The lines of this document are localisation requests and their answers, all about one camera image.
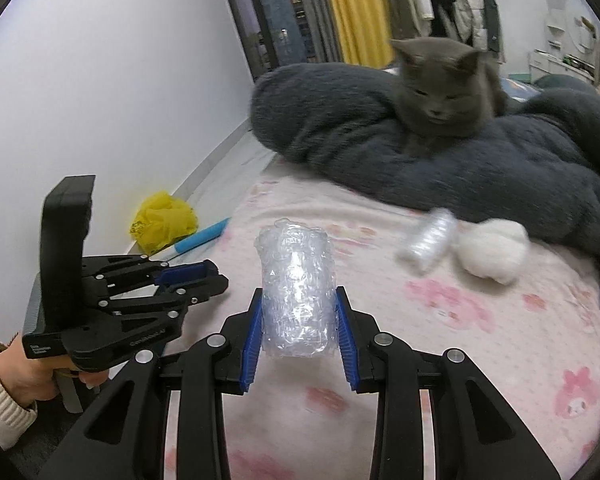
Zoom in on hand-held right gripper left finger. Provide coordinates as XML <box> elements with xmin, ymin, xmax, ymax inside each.
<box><xmin>77</xmin><ymin>287</ymin><xmax>266</xmax><ymax>480</ymax></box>

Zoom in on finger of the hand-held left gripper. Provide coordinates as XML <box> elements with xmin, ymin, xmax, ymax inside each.
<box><xmin>100</xmin><ymin>274</ymin><xmax>230</xmax><ymax>313</ymax></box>
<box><xmin>82</xmin><ymin>255</ymin><xmax>216</xmax><ymax>288</ymax></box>

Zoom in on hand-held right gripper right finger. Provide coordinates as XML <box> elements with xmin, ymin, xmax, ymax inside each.
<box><xmin>334</xmin><ymin>286</ymin><xmax>536</xmax><ymax>480</ymax></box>

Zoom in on yellow plastic bag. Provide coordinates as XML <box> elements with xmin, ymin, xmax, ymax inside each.
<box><xmin>129</xmin><ymin>190</ymin><xmax>199</xmax><ymax>256</ymax></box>

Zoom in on clear bubble wrap roll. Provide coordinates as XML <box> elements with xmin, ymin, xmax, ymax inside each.
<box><xmin>397</xmin><ymin>207</ymin><xmax>458</xmax><ymax>276</ymax></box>
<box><xmin>255</xmin><ymin>217</ymin><xmax>337</xmax><ymax>361</ymax></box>

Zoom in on person's left forearm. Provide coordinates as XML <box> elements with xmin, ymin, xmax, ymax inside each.
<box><xmin>0</xmin><ymin>340</ymin><xmax>38</xmax><ymax>451</ymax></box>

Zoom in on person's left hand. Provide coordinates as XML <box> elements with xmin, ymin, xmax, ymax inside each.
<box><xmin>0</xmin><ymin>340</ymin><xmax>107</xmax><ymax>407</ymax></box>

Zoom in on light blue tube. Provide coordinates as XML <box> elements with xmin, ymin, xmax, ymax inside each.
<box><xmin>174</xmin><ymin>217</ymin><xmax>232</xmax><ymax>257</ymax></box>

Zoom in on pink printed bedsheet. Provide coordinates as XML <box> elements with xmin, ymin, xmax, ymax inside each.
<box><xmin>162</xmin><ymin>152</ymin><xmax>600</xmax><ymax>480</ymax></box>

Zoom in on white cotton wad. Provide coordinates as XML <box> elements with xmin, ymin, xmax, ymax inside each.
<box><xmin>455</xmin><ymin>217</ymin><xmax>531</xmax><ymax>281</ymax></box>

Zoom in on dark grey fleece blanket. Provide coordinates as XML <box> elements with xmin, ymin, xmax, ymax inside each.
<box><xmin>250</xmin><ymin>62</ymin><xmax>600</xmax><ymax>261</ymax></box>

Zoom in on grey cat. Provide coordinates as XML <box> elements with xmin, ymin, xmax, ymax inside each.
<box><xmin>390</xmin><ymin>35</ymin><xmax>508</xmax><ymax>156</ymax></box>

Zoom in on dark window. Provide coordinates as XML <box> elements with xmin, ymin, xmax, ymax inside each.
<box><xmin>220</xmin><ymin>0</ymin><xmax>326</xmax><ymax>78</ymax></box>

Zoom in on yellow curtain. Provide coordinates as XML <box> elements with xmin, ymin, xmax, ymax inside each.
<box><xmin>315</xmin><ymin>0</ymin><xmax>398</xmax><ymax>63</ymax></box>

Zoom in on white vanity shelf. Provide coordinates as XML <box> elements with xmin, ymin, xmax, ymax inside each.
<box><xmin>527</xmin><ymin>7</ymin><xmax>600</xmax><ymax>83</ymax></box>

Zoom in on hanging clothes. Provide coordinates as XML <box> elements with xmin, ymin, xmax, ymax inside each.
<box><xmin>395</xmin><ymin>0</ymin><xmax>508</xmax><ymax>61</ymax></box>

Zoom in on round white vanity mirror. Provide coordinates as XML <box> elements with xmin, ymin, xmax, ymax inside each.
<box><xmin>562</xmin><ymin>0</ymin><xmax>600</xmax><ymax>53</ymax></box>

